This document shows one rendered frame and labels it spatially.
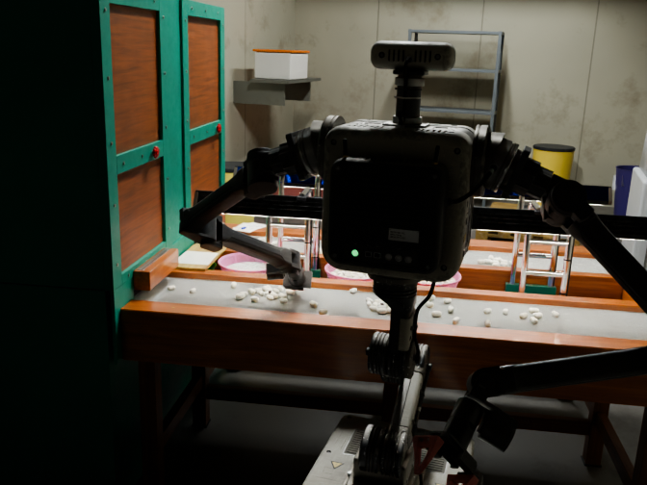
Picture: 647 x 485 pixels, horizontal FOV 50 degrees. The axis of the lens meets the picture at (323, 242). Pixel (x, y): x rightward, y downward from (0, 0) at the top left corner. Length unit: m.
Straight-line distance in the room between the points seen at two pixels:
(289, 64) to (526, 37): 2.80
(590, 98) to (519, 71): 0.83
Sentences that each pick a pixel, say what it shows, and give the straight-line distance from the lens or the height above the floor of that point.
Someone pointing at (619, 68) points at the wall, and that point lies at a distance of 8.36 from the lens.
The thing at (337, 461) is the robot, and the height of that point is 0.47.
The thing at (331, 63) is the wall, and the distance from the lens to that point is 8.72.
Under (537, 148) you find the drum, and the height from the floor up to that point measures 0.67.
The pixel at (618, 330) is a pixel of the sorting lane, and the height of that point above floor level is 0.74.
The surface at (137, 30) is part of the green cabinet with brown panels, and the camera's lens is 2.52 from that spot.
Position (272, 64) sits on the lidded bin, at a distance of 7.06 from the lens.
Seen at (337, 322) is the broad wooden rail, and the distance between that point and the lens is 2.27.
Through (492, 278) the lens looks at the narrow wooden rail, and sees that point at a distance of 2.97.
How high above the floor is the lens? 1.62
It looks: 16 degrees down
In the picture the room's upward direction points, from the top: 2 degrees clockwise
